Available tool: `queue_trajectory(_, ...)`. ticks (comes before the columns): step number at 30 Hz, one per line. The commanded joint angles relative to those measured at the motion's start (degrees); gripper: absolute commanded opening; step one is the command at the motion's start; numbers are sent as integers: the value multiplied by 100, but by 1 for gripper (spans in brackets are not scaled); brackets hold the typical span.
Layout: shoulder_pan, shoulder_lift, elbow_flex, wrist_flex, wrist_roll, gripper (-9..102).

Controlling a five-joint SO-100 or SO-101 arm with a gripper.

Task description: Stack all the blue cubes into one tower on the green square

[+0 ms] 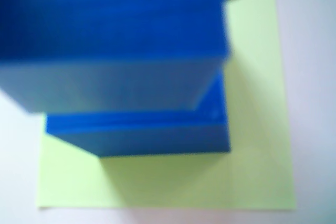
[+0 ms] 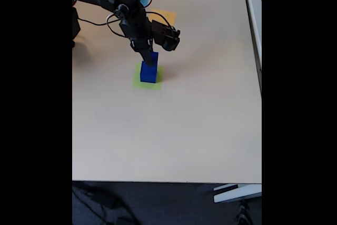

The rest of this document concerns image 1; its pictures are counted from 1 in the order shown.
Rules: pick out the medium blue cube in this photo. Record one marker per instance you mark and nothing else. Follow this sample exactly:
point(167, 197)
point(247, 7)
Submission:
point(105, 37)

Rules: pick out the large blue cube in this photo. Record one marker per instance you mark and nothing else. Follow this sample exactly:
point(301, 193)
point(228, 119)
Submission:
point(144, 137)

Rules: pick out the green paper square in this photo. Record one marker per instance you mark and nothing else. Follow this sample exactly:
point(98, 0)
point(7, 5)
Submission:
point(210, 182)

